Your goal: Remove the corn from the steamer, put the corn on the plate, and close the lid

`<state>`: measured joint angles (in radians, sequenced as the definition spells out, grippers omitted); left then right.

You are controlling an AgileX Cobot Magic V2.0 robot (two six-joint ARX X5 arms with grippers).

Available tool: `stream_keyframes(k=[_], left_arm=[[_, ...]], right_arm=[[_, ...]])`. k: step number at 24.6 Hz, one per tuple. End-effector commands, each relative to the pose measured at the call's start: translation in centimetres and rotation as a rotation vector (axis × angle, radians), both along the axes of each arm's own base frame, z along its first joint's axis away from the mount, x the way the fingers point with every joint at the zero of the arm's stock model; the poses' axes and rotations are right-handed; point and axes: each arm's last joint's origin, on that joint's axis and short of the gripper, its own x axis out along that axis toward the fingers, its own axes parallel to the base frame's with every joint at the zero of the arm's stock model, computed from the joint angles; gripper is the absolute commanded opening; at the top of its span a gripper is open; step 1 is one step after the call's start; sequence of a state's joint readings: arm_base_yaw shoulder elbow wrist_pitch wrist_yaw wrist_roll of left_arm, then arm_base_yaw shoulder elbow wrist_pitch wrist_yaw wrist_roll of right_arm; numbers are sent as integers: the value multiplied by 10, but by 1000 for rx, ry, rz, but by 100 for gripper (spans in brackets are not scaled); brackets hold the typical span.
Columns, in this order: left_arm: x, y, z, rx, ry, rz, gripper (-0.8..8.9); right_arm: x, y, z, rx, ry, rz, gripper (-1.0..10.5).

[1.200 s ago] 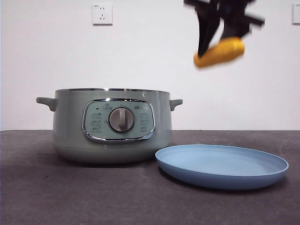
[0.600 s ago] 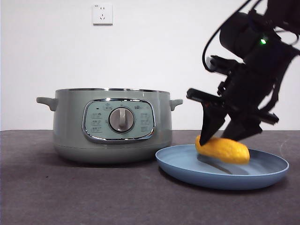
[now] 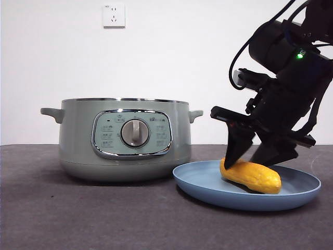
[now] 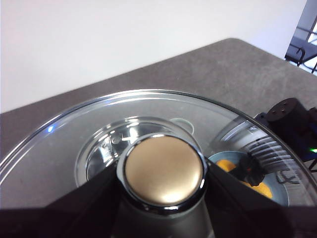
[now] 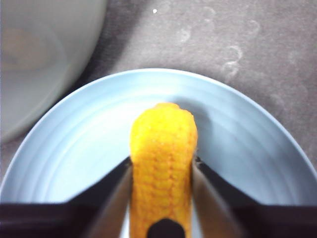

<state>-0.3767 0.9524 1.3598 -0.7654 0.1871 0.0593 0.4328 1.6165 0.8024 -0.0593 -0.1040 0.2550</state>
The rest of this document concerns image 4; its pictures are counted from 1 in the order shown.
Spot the yellow corn cob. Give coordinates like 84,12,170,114
216,159,273,199

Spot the glass lid with green knob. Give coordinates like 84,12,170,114
0,88,317,238

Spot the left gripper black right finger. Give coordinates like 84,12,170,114
202,158,317,238

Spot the black metal rack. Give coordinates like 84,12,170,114
284,0,317,75

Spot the blue round plate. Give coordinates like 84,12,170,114
207,150,290,207

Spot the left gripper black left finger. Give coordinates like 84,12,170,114
0,164,125,238

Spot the pale green electric steamer pot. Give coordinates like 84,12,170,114
75,116,196,189

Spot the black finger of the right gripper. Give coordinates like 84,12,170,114
238,152,266,187

